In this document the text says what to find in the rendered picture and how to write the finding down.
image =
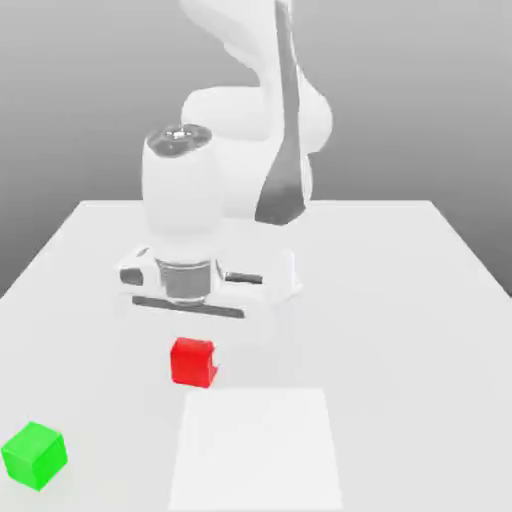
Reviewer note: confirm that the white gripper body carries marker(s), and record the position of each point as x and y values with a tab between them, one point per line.
188	311

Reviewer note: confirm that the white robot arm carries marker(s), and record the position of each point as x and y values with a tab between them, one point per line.
182	188

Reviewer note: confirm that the small red cube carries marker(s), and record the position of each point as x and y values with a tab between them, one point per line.
190	362

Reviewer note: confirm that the small green cube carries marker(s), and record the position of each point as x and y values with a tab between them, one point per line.
34	456

